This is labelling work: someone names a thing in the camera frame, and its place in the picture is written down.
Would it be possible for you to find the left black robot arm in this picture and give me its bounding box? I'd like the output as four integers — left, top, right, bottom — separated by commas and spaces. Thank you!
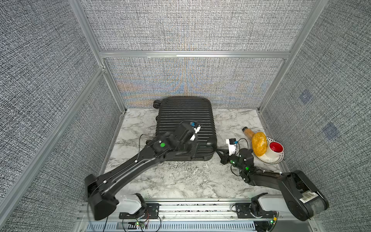
84, 121, 201, 220

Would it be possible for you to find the black hard-shell suitcase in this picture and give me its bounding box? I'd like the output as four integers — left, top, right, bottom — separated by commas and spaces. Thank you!
153, 96, 217, 161

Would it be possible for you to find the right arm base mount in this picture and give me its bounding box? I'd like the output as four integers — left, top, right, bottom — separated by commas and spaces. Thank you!
231, 203, 275, 219

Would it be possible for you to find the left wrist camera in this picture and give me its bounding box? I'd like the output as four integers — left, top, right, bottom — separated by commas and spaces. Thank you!
190, 121, 201, 141

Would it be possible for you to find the aluminium front rail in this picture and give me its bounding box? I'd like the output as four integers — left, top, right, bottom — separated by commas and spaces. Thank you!
74, 198, 315, 226

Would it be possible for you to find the white perforated plate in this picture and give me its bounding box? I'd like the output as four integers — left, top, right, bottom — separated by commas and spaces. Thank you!
256, 137, 284, 164

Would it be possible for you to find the yellow mesh sponge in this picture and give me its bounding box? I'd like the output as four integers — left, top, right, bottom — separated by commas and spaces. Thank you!
252, 132, 268, 157

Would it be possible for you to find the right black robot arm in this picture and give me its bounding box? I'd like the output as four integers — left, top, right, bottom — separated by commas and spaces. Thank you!
216, 148, 329, 221

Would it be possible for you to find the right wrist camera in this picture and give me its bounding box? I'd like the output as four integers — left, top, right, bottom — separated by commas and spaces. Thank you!
226, 138, 238, 156

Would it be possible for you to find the brown bottle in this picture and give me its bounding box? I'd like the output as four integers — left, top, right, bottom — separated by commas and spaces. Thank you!
242, 127, 255, 140

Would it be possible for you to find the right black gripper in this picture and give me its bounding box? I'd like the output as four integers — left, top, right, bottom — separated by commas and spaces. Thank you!
215, 147, 245, 173

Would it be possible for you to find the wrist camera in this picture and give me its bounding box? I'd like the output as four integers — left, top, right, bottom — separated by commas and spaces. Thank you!
226, 138, 238, 156
190, 121, 201, 141

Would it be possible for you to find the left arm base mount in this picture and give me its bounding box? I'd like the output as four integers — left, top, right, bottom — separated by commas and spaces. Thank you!
119, 203, 160, 220

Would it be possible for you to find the red and white cup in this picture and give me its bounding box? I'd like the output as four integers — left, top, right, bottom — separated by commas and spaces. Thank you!
265, 141, 284, 159

